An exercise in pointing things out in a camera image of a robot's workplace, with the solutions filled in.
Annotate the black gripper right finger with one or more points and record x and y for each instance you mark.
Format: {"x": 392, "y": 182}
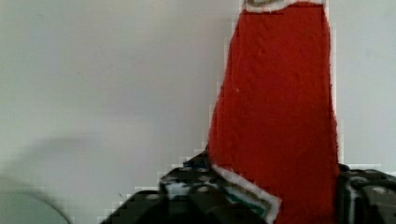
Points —
{"x": 365, "y": 197}

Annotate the dark green round cup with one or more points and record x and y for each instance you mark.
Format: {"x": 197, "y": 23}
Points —
{"x": 19, "y": 206}

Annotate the red plush ketchup bottle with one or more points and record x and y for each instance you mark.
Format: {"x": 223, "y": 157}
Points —
{"x": 273, "y": 132}

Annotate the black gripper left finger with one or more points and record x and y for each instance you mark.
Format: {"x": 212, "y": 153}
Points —
{"x": 191, "y": 194}

